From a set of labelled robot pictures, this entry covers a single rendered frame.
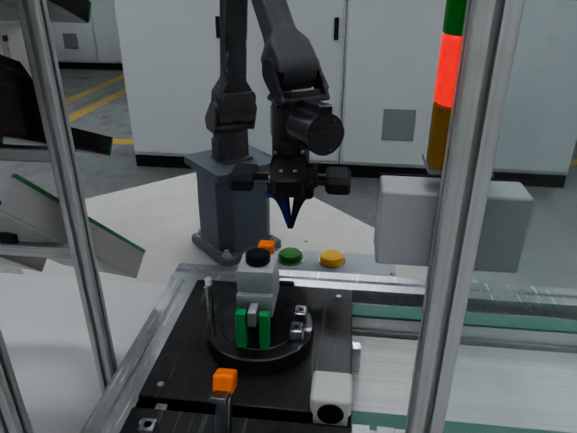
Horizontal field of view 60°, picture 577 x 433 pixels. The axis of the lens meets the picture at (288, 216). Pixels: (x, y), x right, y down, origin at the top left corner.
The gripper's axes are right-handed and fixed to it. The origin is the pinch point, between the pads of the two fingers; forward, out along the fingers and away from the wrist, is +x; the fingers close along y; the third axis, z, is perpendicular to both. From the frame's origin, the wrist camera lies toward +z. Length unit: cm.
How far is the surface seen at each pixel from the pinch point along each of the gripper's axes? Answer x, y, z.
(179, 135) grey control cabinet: 79, -110, -286
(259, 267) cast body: -3.0, -1.6, 22.8
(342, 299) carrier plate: 8.5, 8.7, 12.1
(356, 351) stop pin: 9.3, 10.6, 22.2
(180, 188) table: 20, -35, -52
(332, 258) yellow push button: 8.4, 7.1, 0.8
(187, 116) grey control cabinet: 64, -102, -285
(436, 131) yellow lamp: -23.5, 14.4, 34.5
